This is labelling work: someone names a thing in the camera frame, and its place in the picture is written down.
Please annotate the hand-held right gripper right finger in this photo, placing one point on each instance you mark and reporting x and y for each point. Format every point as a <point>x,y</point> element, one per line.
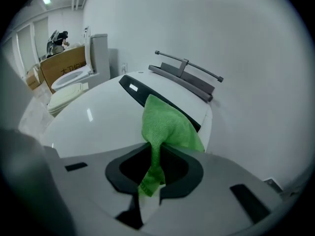
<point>209,193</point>

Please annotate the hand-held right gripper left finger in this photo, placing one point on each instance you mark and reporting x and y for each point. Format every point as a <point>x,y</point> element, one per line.
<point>86,181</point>

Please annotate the white toilet lid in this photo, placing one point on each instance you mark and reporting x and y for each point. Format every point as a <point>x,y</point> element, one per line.
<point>98,122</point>

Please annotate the green cloth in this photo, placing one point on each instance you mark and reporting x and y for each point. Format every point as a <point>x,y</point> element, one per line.
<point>167,126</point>

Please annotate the white open toilet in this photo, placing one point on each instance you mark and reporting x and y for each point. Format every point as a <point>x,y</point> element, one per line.
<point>98,55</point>

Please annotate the cream lidded plastic box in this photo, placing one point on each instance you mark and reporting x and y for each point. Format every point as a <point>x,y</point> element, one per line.
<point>66,97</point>

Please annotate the small cardboard box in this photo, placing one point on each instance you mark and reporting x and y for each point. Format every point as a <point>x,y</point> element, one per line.
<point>33,80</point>

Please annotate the large printed cardboard box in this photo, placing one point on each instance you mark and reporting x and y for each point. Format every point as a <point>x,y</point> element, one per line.
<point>59,65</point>

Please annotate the grey metal bracket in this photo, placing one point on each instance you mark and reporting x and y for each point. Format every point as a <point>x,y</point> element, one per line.
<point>192,80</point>

